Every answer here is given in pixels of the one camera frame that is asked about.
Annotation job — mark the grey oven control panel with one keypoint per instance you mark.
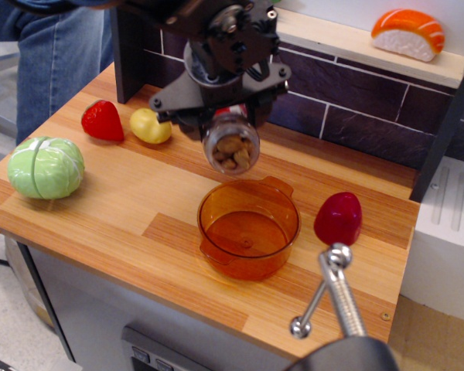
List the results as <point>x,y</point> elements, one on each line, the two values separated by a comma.
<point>144,353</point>

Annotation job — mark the yellow toy potato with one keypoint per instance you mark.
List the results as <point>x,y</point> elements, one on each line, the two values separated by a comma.
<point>146,127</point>

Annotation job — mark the light wooden shelf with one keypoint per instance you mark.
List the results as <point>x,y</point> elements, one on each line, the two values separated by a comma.
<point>447,69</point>

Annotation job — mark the dark grey shelf post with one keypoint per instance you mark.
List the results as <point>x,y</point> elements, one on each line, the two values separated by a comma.
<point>446,131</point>

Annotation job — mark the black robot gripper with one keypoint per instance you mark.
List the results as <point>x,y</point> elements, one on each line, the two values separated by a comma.
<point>227,60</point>

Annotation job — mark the red toy strawberry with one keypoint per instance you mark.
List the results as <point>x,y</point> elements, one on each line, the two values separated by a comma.
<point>101,121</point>

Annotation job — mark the dark red toy fruit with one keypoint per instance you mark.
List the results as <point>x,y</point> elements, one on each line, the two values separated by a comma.
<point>339,219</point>

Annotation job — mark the green toy cabbage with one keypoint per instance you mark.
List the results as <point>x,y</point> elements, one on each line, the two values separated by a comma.
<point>46,168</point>

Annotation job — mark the almond jar with red label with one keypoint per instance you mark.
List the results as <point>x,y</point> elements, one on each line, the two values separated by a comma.
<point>230,142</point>

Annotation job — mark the orange transparent plastic pot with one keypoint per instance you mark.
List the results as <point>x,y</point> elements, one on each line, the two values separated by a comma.
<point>248,227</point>

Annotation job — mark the person in blue jeans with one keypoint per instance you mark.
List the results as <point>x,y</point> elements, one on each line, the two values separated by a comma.
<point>59,55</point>

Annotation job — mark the toy salmon sushi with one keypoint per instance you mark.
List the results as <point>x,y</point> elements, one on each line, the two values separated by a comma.
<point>410,33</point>

